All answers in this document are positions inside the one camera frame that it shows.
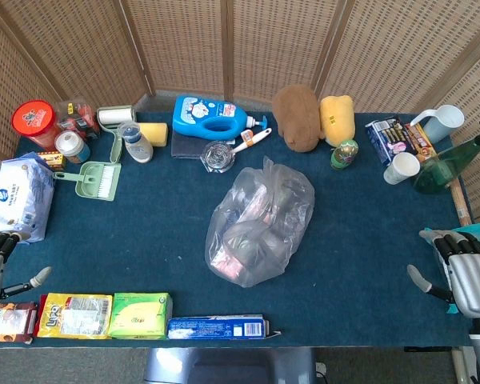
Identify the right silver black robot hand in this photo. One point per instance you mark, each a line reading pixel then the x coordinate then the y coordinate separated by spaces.
pixel 474 280

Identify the clear plastic bag with goods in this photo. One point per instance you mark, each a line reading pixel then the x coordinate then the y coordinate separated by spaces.
pixel 260 224

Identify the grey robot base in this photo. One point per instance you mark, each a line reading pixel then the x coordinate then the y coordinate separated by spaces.
pixel 232 366

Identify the white blue powder bag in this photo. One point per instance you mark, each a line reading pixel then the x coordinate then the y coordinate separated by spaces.
pixel 20 196

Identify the brown cookie box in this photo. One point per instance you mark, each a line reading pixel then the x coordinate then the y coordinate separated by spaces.
pixel 8 322

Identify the wooden strip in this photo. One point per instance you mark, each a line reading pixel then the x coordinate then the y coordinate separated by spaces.
pixel 462 204

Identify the yellow snack package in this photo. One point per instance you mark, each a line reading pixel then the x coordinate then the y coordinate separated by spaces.
pixel 74 316

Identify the green spray bottle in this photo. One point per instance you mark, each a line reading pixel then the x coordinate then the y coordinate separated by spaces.
pixel 440 170

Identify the small yellow red box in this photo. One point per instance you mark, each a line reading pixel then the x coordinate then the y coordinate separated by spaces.
pixel 52 160

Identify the white paper cup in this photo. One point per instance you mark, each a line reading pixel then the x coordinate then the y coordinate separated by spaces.
pixel 402 168

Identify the green dustpan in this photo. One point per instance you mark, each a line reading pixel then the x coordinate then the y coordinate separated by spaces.
pixel 86 180

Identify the red orange snack package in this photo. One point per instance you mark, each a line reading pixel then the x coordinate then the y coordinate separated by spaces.
pixel 422 142

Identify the green hand brush white bristles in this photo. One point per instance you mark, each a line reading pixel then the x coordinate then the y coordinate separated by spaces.
pixel 106 182

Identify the small jar with white lid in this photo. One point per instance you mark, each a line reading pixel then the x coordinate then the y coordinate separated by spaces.
pixel 72 146

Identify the green tissue pack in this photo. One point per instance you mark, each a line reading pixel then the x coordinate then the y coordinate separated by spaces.
pixel 140 316

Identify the white plastic pitcher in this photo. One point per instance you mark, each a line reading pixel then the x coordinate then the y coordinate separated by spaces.
pixel 442 124

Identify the red lid plastic jar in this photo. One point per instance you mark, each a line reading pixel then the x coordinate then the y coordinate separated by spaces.
pixel 34 120

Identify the dark blue carpet mat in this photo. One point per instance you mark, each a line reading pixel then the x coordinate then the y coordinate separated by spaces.
pixel 152 232

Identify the dark blue snack package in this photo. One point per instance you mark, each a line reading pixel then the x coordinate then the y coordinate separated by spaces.
pixel 386 138

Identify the clear box with red items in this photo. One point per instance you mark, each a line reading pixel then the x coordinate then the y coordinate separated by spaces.
pixel 80 118

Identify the small green drink bottle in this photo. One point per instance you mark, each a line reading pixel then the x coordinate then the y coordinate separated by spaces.
pixel 344 154

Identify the white bottle with blue cap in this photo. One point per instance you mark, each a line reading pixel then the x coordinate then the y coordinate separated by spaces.
pixel 138 144

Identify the yellow plush toy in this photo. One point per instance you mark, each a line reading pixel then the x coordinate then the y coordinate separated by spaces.
pixel 338 118

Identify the yellow sponge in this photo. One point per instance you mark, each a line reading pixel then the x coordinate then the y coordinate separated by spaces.
pixel 156 134

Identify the blue toothpaste box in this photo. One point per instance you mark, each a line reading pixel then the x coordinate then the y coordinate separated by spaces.
pixel 216 328

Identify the grey folded cloth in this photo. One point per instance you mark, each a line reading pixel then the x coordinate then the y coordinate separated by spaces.
pixel 184 146

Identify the brown plush toy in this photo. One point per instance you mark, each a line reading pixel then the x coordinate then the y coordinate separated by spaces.
pixel 298 116

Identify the steel wool scourer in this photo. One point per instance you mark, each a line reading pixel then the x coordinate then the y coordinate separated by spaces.
pixel 218 157

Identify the white brush with orange label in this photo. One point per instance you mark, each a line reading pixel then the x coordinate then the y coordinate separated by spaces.
pixel 252 140

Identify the blue detergent pump bottle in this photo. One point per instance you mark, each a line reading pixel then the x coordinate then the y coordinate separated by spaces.
pixel 204 116

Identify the woven rattan folding screen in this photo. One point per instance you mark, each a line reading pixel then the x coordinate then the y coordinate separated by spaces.
pixel 184 44

